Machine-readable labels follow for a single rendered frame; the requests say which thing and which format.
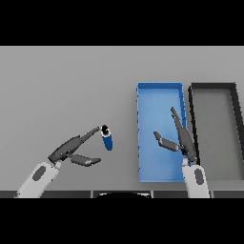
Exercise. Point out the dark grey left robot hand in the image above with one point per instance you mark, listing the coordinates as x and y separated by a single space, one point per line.
68 147

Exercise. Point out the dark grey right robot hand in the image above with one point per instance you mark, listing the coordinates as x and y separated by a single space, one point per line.
185 139

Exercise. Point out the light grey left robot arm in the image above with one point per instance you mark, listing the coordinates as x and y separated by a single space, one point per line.
36 179

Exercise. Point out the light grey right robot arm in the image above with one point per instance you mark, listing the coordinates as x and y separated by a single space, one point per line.
195 179

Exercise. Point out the blue bin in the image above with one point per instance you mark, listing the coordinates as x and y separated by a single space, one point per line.
158 133

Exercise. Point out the dark grey bin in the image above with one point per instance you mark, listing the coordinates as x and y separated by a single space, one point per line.
216 130

